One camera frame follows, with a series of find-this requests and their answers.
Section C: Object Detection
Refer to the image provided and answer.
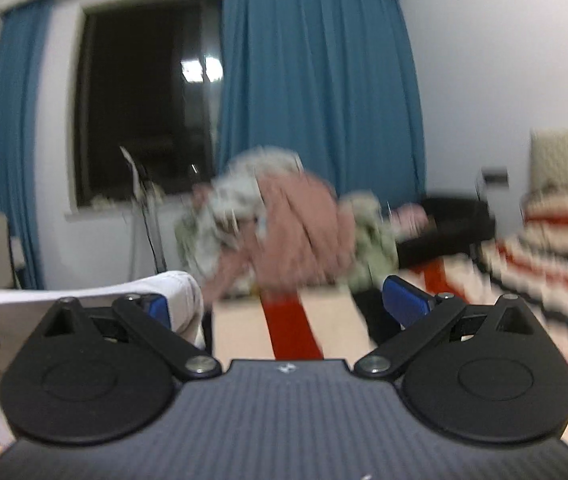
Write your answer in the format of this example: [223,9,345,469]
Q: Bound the white garment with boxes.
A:
[0,270,206,449]

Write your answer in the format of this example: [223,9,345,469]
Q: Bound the crumpled light patterned clothes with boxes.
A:
[174,146,303,282]

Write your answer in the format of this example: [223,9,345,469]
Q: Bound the green floral garment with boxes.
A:
[341,191,399,294]

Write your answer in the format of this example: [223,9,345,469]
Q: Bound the black bag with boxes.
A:
[397,195,496,269]

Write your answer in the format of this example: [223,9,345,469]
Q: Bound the metal tripod stand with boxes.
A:
[119,145,168,278]

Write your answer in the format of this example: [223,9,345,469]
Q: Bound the pink fluffy garment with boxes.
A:
[200,171,432,302]

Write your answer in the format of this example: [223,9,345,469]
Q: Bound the striped red cream bedspread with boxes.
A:
[206,186,568,443]

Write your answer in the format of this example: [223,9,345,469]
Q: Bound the beige pillow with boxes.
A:
[530,128,568,191]

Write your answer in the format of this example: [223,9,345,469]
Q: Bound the dark window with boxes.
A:
[74,0,223,207]

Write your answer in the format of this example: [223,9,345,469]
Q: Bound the blue curtain right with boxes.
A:
[217,0,426,206]

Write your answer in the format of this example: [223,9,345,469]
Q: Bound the blue curtain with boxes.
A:
[217,0,426,206]
[0,0,54,289]

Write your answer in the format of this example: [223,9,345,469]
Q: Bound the blue curtain left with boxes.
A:
[0,0,54,289]

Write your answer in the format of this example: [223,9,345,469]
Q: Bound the wall socket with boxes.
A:
[481,167,509,188]

